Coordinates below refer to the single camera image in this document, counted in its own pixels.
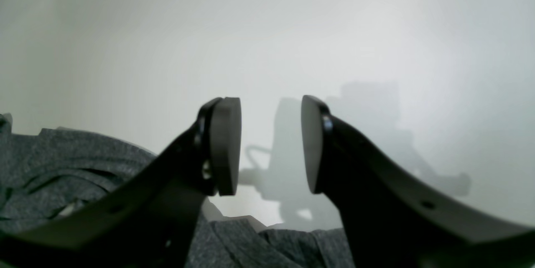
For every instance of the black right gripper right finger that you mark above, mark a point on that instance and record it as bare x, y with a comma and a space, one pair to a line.
392, 219

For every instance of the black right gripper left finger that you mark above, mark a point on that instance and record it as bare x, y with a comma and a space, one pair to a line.
150, 221

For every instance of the grey long-sleeve T-shirt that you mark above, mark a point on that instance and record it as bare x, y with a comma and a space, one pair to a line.
58, 171

